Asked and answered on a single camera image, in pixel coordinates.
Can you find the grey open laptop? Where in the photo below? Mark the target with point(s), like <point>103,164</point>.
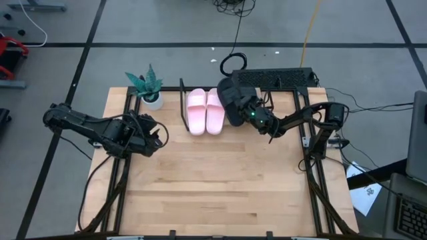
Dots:
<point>418,140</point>

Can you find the white paper sheet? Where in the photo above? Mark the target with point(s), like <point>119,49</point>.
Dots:
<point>363,200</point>

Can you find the black table clamp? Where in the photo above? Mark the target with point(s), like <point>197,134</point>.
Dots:
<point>269,235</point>
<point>172,234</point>

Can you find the red black cart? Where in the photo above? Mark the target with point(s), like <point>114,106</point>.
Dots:
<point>6,61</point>

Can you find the green plant white pot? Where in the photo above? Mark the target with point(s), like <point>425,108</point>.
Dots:
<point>148,86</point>

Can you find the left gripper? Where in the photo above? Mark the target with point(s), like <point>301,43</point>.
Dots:
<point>141,136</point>

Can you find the black perforated computer case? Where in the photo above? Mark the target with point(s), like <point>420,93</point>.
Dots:
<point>287,78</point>

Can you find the grey metal stand foot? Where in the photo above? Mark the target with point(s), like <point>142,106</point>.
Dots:
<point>36,6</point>

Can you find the wooden shelf black metal frame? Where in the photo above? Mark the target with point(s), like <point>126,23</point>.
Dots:
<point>183,103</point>

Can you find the black desk bar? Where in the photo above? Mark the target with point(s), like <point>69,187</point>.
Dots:
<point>377,174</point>

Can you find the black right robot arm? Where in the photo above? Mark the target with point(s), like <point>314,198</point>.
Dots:
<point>300,115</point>

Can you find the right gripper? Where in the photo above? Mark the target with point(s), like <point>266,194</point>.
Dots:
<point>257,115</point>

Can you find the pink slide sandal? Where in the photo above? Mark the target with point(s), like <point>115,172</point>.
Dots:
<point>215,116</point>
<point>196,113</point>

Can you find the black connector plug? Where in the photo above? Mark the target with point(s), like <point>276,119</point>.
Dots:
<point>338,143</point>

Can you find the grey metal bar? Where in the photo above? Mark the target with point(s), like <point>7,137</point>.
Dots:
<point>11,84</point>

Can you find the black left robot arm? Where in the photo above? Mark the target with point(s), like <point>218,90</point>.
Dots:
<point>86,123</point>

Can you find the black caster wheel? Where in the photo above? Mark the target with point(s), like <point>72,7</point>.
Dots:
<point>7,16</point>
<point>21,32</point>

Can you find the black aluminium rig frame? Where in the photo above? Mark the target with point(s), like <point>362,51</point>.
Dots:
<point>170,89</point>

